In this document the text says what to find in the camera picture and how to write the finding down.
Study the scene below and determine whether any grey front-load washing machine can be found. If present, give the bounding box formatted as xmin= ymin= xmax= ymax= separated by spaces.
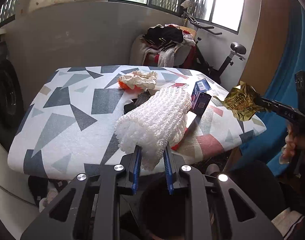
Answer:
xmin=0 ymin=34 xmax=25 ymax=151

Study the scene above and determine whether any geometric patterned table cover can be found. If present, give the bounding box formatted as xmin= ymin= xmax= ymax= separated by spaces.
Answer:
xmin=8 ymin=65 xmax=266 ymax=180

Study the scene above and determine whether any blue fabric bedding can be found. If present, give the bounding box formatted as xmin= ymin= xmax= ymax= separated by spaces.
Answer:
xmin=234 ymin=1 xmax=305 ymax=176

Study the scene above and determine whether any crumpled white paper bag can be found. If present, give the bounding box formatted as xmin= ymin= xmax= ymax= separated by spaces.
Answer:
xmin=120 ymin=70 xmax=158 ymax=90

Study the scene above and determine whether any black dotted glove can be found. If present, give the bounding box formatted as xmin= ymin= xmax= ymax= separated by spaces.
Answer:
xmin=124 ymin=90 xmax=151 ymax=114

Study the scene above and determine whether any white foam fruit net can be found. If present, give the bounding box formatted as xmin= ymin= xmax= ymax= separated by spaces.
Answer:
xmin=114 ymin=87 xmax=191 ymax=171

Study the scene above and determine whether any gold foil wrapper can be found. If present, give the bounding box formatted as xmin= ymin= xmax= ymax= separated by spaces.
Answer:
xmin=214 ymin=81 xmax=269 ymax=121

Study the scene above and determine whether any chair piled with clothes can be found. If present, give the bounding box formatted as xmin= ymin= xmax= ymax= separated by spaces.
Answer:
xmin=129 ymin=24 xmax=196 ymax=67

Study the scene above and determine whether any dark round trash bin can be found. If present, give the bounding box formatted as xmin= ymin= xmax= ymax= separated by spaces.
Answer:
xmin=138 ymin=177 xmax=188 ymax=239

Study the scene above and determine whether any blue printed carton box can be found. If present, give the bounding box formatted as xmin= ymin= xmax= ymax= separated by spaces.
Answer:
xmin=191 ymin=79 xmax=212 ymax=116

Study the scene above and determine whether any orange foam fruit net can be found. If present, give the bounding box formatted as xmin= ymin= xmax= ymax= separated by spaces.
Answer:
xmin=118 ymin=77 xmax=139 ymax=90

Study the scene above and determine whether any black exercise bike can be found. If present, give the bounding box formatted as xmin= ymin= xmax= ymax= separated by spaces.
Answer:
xmin=182 ymin=11 xmax=247 ymax=88

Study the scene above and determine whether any red cigarette box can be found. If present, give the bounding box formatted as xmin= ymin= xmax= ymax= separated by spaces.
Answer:
xmin=171 ymin=128 xmax=188 ymax=151

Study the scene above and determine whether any person's right hand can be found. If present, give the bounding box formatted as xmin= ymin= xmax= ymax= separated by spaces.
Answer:
xmin=279 ymin=124 xmax=305 ymax=164

